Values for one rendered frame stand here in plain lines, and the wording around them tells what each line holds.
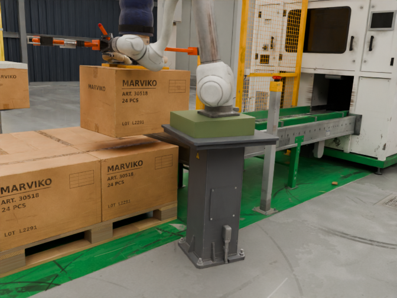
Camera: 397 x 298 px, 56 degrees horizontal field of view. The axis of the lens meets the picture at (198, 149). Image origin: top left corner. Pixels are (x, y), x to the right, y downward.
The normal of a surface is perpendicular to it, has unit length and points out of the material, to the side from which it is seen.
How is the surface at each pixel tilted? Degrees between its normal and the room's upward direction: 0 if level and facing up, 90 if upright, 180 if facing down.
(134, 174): 90
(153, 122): 90
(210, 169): 90
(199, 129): 90
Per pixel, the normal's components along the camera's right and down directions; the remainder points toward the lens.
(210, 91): -0.15, 0.36
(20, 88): 0.66, 0.21
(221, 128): 0.42, 0.23
